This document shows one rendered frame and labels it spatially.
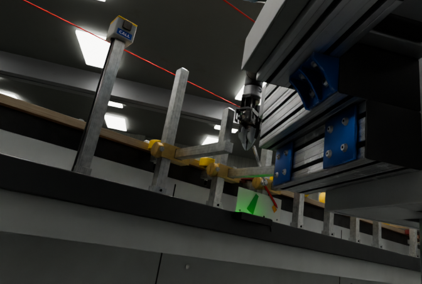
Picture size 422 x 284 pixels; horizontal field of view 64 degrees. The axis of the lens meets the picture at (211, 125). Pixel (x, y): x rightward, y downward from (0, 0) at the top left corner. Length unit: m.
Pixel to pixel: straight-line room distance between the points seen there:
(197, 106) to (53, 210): 6.75
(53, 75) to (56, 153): 6.81
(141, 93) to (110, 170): 6.40
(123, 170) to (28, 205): 0.42
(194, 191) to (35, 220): 0.69
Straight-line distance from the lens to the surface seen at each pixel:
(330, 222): 1.85
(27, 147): 1.24
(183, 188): 1.46
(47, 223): 1.04
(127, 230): 1.12
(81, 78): 7.90
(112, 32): 1.17
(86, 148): 1.05
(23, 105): 1.22
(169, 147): 1.17
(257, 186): 1.45
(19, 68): 8.27
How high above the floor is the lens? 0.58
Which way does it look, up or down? 19 degrees up
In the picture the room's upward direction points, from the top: 10 degrees clockwise
